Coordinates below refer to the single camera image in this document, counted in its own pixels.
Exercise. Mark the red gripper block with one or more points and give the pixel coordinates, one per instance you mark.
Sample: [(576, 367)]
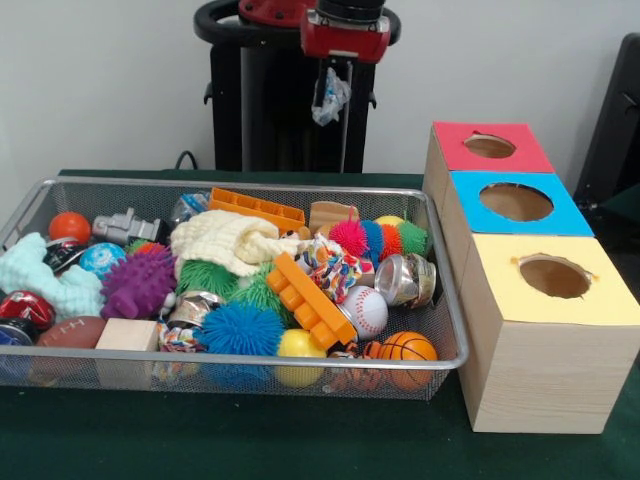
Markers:
[(345, 38)]

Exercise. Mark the long orange toy brick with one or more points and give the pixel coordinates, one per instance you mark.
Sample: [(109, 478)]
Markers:
[(255, 208)]

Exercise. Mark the orange toy brick round studs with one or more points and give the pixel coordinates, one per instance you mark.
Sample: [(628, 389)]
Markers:
[(310, 300)]

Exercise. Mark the wooden box three holes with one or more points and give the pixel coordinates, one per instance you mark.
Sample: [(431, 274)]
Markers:
[(540, 360)]

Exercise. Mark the clear shallow mesh bin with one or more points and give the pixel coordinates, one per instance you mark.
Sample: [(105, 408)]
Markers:
[(130, 380)]

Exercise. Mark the cream knitted cloth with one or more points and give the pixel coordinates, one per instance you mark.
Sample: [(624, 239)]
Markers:
[(225, 240)]

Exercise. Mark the crushed silver can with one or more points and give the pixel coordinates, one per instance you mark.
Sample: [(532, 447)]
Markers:
[(405, 280)]

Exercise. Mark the white baseball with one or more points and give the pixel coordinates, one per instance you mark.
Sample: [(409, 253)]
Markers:
[(365, 312)]

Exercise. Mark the blue spiky ball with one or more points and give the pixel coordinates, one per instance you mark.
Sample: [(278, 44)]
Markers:
[(238, 328)]

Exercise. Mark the yellow ball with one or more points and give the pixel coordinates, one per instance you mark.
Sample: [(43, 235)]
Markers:
[(299, 350)]

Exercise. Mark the small orange basketball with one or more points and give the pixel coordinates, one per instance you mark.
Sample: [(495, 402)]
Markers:
[(406, 347)]

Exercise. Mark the purple spiky ball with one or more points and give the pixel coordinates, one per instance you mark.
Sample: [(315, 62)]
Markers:
[(138, 283)]

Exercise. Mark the red orange ball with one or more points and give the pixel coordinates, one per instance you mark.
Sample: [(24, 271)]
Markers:
[(69, 227)]

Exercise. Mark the dark green table cloth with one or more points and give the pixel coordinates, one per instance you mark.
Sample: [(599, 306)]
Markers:
[(300, 440)]

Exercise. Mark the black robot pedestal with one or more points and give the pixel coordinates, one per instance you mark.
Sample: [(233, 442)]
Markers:
[(270, 120)]

